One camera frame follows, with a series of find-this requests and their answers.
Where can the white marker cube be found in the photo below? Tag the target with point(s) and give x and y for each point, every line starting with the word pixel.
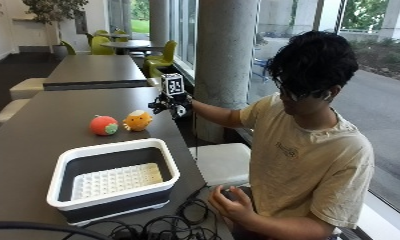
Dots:
pixel 173 84

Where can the orange round soft toy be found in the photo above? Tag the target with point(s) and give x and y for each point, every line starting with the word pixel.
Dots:
pixel 137 120

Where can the white square stool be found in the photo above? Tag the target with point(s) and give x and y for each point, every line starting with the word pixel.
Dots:
pixel 221 163

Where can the green plastic chair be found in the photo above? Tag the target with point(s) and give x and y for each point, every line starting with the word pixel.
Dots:
pixel 101 46
pixel 160 60
pixel 68 48

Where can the red apple soft toy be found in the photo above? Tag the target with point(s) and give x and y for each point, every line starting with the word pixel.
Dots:
pixel 102 125

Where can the long dark table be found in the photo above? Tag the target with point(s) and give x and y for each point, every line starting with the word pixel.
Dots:
pixel 93 71

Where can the round dark table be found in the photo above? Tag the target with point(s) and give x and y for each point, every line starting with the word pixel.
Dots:
pixel 112 34
pixel 130 44

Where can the the person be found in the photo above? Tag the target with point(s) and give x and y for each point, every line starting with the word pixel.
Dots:
pixel 310 156

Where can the grey concrete pillar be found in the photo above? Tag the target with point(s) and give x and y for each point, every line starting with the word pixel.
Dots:
pixel 158 20
pixel 224 60

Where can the white and grey dish basin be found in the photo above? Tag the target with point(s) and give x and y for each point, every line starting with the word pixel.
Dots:
pixel 114 181

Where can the blue outdoor chair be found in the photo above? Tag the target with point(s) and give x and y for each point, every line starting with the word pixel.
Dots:
pixel 261 70

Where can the beige cushioned stool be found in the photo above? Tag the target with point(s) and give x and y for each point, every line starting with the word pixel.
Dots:
pixel 27 88
pixel 11 111

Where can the dark eyeglasses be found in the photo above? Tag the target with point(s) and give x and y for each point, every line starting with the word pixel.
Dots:
pixel 293 93

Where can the white earbud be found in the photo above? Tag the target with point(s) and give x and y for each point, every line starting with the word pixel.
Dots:
pixel 326 96

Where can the indoor potted tree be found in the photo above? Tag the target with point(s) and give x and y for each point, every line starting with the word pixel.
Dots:
pixel 53 13

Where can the dark wall picture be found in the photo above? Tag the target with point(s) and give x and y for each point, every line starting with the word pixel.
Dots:
pixel 80 22

